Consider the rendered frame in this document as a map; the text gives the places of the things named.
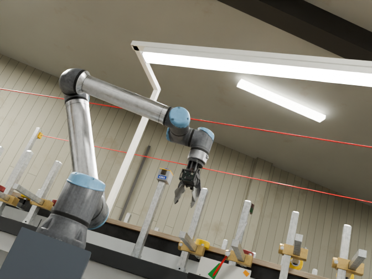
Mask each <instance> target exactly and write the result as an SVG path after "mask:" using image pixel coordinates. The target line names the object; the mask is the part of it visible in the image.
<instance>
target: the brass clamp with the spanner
mask: <svg viewBox="0 0 372 279"><path fill-rule="evenodd" d="M226 260H228V261H229V260H230V261H233V262H236V263H237V264H239V265H243V266H246V267H250V268H251V266H252V261H253V256H251V255H247V254H245V259H244V262H242V261H239V260H238V259H237V257H236V255H235V253H234V251H233V250H231V251H230V256H229V257H227V258H226Z"/></svg>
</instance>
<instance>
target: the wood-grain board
mask: <svg viewBox="0 0 372 279"><path fill-rule="evenodd" d="M16 195H17V196H18V198H20V199H24V198H22V197H21V193H17V192H13V193H12V195H11V196H16ZM106 223H109V224H112V225H116V226H120V227H123V228H126V229H130V230H134V231H138V232H140V231H141V229H142V227H141V226H137V225H133V224H129V223H126V222H123V221H119V220H115V219H111V218H107V220H106ZM148 234H149V235H152V236H155V237H159V238H162V239H166V240H169V241H173V242H177V243H179V242H180V241H181V239H180V238H179V237H177V236H173V235H169V234H165V233H163V232H159V231H155V230H151V229H150V231H149V233H148ZM205 251H209V252H212V253H215V254H219V255H223V256H225V252H226V250H223V249H220V248H217V247H213V246H209V249H208V250H205ZM252 264H254V265H258V266H262V267H265V268H269V269H272V270H276V271H280V272H281V266H282V265H278V264H275V263H271V262H267V261H264V260H260V259H256V258H253V261H252ZM288 274H290V275H294V276H297V277H301V278H305V279H330V278H326V277H322V276H318V275H314V274H311V273H308V272H304V271H300V270H296V269H293V268H289V270H288Z"/></svg>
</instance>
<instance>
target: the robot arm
mask: <svg viewBox="0 0 372 279"><path fill-rule="evenodd" d="M59 87H60V89H61V91H62V93H63V95H64V103H65V108H66V119H67V125H68V136H69V147H70V158H71V169H72V173H71V174H70V175H69V177H68V179H67V180H66V183H65V185H64V187H63V189H62V191H61V193H60V195H59V197H58V199H57V201H56V203H55V205H54V207H53V209H52V212H51V214H50V215H49V217H48V218H47V219H46V220H45V221H44V222H43V223H42V224H41V225H40V226H39V227H38V228H37V230H36V232H38V233H41V234H43V235H46V236H49V237H52V238H54V239H57V240H60V241H63V242H65V243H68V244H70V245H74V246H76V247H79V248H82V249H85V247H86V234H87V229H88V230H92V229H97V228H99V227H101V226H102V225H103V224H104V223H105V222H106V220H107V218H108V216H109V208H108V205H107V204H106V199H105V186H106V185H105V183H104V182H102V181H100V180H99V179H98V174H97V166H96V158H95V149H94V141H93V136H92V128H91V120H90V111H89V99H90V96H89V95H91V96H93V97H96V98H98V99H100V100H103V101H106V102H108V103H111V104H113V105H116V106H118V107H121V108H123V109H125V110H128V111H131V112H133V113H136V114H138V115H140V116H143V117H145V118H148V119H150V120H153V121H156V122H158V123H161V124H162V125H164V126H167V127H168V128H167V133H166V139H167V140H168V141H171V142H174V143H177V144H181V145H184V146H187V147H190V148H191V149H190V152H189V155H188V161H189V162H188V164H187V167H186V169H182V171H181V174H182V176H181V174H180V176H181V177H179V180H180V182H179V184H178V188H176V189H175V191H174V193H175V198H174V203H175V204H176V203H177V202H179V198H180V197H181V195H182V194H183V193H184V192H185V188H184V186H186V188H187V187H190V190H192V202H191V208H192V207H193V206H194V205H195V203H196V201H197V199H198V197H199V194H200V192H201V182H200V169H198V168H203V166H204V165H206V162H207V159H209V157H208V156H209V153H210V149H211V146H212V144H213V140H214V134H213V133H212V131H211V130H209V129H207V128H204V127H199V128H198V129H197V130H195V129H193V128H189V123H190V115H189V112H188V111H187V110H186V109H185V108H183V107H175V108H173V107H170V106H166V105H164V104H161V103H159V102H156V101H153V100H151V99H148V98H146V97H144V96H141V95H138V94H135V93H134V92H131V91H128V90H125V89H123V88H121V87H118V86H116V85H113V84H110V83H108V82H105V81H103V80H100V79H98V78H95V77H93V76H90V73H89V72H88V71H86V70H84V69H78V68H73V69H69V70H67V71H65V72H63V73H62V74H61V76H60V78H59Z"/></svg>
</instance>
